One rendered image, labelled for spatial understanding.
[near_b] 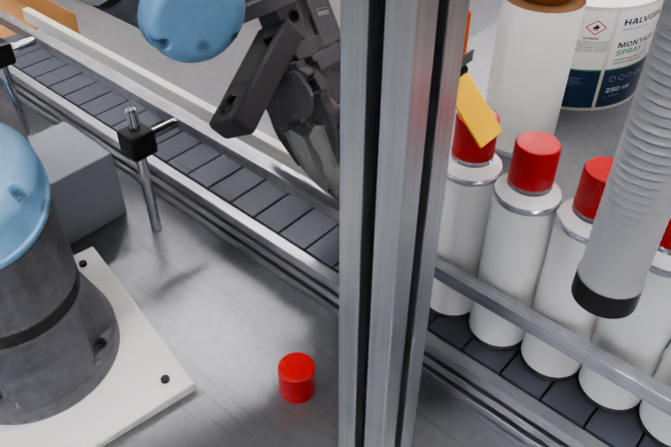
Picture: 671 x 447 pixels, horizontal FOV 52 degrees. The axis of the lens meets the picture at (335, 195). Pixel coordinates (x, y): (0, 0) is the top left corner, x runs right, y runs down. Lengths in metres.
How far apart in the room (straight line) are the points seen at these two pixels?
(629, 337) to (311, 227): 0.34
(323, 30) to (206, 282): 0.29
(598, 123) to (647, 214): 0.59
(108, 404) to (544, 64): 0.56
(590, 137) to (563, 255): 0.41
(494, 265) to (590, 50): 0.43
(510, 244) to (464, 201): 0.05
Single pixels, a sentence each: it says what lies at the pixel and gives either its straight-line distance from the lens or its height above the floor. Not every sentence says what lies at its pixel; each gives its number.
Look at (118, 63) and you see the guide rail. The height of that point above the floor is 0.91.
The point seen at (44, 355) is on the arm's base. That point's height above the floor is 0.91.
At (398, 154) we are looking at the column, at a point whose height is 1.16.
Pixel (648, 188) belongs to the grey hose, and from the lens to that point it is 0.35.
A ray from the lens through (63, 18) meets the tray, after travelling 1.34.
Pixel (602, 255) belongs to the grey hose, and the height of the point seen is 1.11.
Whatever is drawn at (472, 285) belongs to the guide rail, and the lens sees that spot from 0.56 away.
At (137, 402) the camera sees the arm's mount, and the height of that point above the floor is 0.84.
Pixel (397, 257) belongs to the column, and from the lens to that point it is 0.39.
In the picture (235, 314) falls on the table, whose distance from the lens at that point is 0.72.
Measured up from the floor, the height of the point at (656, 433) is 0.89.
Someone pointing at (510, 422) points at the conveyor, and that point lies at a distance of 0.64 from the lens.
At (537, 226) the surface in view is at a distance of 0.53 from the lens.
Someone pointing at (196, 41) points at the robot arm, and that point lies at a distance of 0.50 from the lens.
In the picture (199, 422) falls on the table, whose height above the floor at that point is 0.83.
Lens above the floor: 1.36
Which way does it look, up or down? 39 degrees down
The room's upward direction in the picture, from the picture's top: straight up
